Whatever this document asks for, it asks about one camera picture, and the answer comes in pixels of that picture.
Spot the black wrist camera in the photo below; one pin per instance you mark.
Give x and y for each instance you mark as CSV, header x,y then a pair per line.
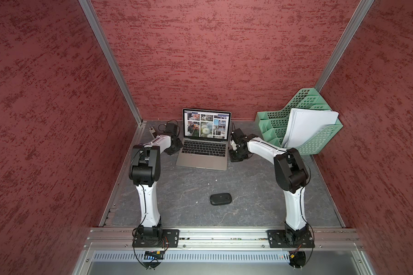
x,y
171,129
237,135

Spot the beige black stapler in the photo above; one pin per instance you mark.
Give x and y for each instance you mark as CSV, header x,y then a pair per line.
x,y
152,132

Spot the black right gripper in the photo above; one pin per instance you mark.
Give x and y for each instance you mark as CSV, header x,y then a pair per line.
x,y
234,158

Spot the white paper stack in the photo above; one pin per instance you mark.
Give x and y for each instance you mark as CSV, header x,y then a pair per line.
x,y
305,124

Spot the green circuit board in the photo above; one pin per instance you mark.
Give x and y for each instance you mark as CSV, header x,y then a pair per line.
x,y
154,255

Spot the aluminium front rail frame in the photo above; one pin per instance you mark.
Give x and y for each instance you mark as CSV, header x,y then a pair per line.
x,y
245,245

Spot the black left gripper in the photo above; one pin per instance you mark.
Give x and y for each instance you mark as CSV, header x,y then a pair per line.
x,y
179,146

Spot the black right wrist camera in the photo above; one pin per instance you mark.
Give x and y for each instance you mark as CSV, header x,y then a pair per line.
x,y
237,135

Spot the green plastic desk organizer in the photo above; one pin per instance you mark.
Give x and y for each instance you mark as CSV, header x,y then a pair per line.
x,y
273,124

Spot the silver laptop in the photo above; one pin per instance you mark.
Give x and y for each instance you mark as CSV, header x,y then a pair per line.
x,y
205,139

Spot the black wireless mouse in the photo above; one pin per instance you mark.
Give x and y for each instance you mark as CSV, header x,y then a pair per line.
x,y
220,199

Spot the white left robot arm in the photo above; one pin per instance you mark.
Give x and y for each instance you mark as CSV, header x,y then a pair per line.
x,y
145,170

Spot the left aluminium corner post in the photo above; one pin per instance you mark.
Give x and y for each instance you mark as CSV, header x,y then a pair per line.
x,y
101,38

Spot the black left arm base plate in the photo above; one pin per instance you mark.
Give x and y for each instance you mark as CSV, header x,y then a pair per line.
x,y
167,238

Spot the aluminium corner post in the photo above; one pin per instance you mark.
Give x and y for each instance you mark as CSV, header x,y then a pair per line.
x,y
345,39
101,38

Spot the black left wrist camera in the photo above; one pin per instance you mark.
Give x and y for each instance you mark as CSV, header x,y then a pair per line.
x,y
171,129

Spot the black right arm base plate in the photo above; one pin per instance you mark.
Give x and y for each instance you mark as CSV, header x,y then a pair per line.
x,y
290,239

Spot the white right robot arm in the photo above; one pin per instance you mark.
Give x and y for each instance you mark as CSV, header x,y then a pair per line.
x,y
291,176

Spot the right aluminium corner post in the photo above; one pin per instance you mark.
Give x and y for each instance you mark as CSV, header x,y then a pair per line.
x,y
345,39

